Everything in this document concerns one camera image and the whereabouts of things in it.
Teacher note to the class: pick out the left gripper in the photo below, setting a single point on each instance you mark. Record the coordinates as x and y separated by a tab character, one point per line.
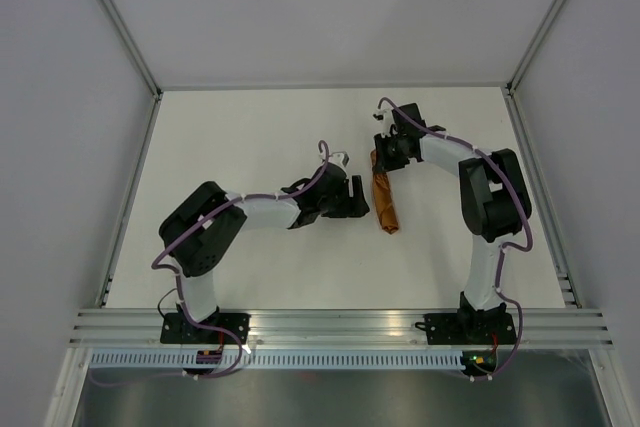
352	207

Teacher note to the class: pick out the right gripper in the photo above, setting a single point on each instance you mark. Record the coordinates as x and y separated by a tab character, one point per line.
384	163

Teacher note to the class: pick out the brown cloth napkin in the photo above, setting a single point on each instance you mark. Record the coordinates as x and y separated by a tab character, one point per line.
383	200

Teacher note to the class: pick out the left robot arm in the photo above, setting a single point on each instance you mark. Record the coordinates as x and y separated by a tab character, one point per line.
200	231

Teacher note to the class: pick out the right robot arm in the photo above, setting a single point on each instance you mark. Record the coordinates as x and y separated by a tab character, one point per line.
495	207

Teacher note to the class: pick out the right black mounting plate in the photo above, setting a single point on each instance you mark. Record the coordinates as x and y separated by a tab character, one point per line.
451	329

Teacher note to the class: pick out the black mounting plate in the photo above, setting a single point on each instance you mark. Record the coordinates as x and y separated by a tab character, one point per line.
176	330
451	329

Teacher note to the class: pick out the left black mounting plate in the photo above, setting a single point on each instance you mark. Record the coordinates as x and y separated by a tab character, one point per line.
176	330

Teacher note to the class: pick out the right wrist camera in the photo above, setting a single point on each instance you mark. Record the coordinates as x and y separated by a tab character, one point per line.
385	119

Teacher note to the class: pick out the right aluminium frame post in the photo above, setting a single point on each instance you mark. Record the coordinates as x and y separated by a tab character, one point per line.
544	28

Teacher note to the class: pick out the aluminium frame post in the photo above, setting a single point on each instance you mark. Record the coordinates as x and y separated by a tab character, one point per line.
544	28
130	46

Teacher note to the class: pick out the aluminium front rail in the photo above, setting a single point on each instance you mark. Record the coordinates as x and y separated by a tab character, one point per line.
552	329

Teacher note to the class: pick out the slotted cable duct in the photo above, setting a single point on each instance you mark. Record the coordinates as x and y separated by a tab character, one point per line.
280	359

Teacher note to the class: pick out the left aluminium frame post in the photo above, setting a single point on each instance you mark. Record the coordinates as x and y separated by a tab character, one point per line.
130	46

